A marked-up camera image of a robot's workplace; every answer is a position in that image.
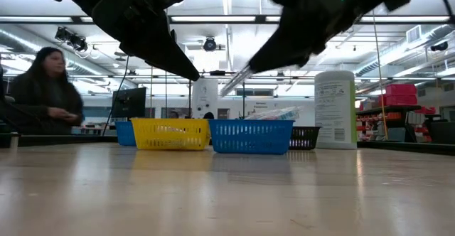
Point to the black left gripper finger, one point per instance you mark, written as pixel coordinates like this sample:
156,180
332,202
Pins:
160,51

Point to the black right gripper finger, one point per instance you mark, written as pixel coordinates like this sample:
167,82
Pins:
284,54

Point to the clear packaged toothbrush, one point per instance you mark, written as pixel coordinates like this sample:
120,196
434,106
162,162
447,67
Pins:
263,115
291,113

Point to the black computer monitor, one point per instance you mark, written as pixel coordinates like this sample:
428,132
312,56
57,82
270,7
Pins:
129,102

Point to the person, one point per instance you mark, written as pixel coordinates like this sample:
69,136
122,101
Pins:
172,114
209,116
46,94

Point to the white column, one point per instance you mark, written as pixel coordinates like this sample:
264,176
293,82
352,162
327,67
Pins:
205,99

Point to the white wipes canister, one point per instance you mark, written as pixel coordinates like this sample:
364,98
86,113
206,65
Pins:
334,111

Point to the yellow slotted plastic basket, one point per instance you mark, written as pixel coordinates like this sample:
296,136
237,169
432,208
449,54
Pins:
170,134

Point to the black slotted plastic basket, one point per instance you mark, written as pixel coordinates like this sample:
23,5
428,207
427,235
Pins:
305,138

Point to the large blue slotted basket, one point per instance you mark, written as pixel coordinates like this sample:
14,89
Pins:
250,136

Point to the small blue slotted basket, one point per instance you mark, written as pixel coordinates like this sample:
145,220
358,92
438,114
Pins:
124,133

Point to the red plastic bin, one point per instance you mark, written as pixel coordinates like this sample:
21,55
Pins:
401,89
398,100

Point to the dark storage shelf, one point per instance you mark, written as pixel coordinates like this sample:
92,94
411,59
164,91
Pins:
389,108

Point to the black ceiling camera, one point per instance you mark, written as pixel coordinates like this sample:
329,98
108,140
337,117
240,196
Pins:
440,46
76,43
209,44

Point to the black aluminium table frame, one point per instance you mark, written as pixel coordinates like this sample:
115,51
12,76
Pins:
391,147

